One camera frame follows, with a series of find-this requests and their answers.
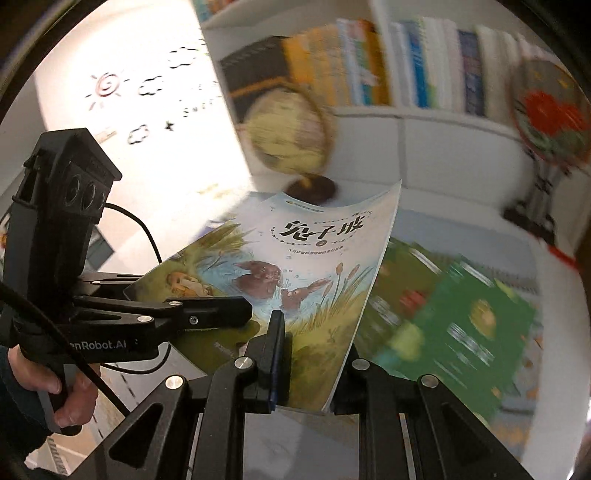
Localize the antique style desk globe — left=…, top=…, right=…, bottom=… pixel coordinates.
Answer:
left=242, top=83, right=340, bottom=206

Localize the row of black gold volumes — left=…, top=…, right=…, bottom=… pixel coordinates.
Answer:
left=219, top=36, right=294, bottom=125

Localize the person's left hand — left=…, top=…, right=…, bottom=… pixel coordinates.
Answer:
left=8, top=345, right=101, bottom=428

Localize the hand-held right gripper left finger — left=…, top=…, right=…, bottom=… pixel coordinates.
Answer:
left=90, top=310, right=293, bottom=480

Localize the row of yellow colourful books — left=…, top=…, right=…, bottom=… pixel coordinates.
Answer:
left=281, top=18, right=393, bottom=107

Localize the dark green beetle book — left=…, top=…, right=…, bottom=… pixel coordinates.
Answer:
left=355, top=237, right=462, bottom=370

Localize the rabbit picture book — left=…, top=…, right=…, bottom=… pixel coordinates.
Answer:
left=124, top=179, right=403, bottom=414

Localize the row of upper shelf books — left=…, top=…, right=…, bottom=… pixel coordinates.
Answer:
left=191, top=0, right=241, bottom=19

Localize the olive green insect book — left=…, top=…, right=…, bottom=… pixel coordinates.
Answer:
left=416, top=263, right=539, bottom=418

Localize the row of white blue books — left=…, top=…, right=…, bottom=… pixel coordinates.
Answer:
left=388, top=16, right=550, bottom=118

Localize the person's left forearm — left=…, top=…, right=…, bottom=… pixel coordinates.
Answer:
left=0, top=346, right=54, bottom=460

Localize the red flower embroidered round fan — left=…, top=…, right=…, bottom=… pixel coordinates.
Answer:
left=510, top=55, right=591, bottom=164

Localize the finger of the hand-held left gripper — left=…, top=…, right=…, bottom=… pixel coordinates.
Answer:
left=76, top=271, right=145, bottom=298
left=74, top=295, right=254, bottom=344

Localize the red tassel cord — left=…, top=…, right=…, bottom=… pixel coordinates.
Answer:
left=538, top=233, right=583, bottom=273

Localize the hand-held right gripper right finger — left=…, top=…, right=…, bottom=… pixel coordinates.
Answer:
left=331, top=344, right=533, bottom=480

